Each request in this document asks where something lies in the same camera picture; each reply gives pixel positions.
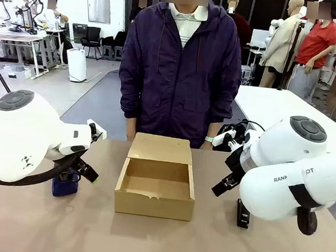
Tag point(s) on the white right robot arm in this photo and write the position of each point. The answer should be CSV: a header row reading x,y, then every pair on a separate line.
x,y
287,185

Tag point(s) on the bare mannequin head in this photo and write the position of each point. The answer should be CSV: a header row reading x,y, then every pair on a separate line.
x,y
233,2

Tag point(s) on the white power strip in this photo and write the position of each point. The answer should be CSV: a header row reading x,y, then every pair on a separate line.
x,y
223,136

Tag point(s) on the open brown cardboard box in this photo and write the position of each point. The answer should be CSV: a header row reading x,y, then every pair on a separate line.
x,y
156,190

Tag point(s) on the person in red shirt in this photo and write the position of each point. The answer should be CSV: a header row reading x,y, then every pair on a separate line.
x,y
317,45

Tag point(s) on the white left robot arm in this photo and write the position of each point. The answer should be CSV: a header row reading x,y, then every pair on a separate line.
x,y
18,135

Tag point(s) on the person in dark clothes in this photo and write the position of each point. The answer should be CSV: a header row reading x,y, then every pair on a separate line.
x,y
139,10

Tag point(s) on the blue zipper pouch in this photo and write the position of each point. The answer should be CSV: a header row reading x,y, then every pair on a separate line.
x,y
65,188

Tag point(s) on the white wristwatch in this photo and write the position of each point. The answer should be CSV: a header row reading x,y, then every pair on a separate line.
x,y
208,139

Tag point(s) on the person in purple jacket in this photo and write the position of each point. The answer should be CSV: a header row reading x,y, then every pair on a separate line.
x,y
179,73

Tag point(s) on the person's left hand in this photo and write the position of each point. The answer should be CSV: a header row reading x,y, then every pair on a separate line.
x,y
207,145

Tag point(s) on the white air purifier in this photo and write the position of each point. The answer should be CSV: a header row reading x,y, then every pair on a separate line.
x,y
76,65

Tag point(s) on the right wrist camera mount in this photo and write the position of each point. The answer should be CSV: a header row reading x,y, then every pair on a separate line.
x,y
239,139

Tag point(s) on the seated person in white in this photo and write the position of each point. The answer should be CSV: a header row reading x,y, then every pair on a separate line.
x,y
51,13

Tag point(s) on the black stand pole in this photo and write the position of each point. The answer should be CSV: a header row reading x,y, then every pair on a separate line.
x,y
291,54

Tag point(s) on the long white table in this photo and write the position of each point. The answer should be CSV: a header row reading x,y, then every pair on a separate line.
x,y
277,106

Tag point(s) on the person's right hand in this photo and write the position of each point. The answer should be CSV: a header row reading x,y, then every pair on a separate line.
x,y
130,129

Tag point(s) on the white lab workbench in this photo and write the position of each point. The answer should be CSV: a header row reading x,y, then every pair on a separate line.
x,y
18,40

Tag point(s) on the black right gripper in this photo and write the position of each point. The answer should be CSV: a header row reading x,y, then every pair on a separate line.
x,y
236,162

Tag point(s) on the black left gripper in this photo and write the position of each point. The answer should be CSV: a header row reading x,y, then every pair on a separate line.
x,y
81,165

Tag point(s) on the mannequin in beige coat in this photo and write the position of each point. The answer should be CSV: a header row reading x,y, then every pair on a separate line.
x,y
280,41

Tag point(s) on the white wall board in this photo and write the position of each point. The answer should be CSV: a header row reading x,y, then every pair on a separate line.
x,y
98,5

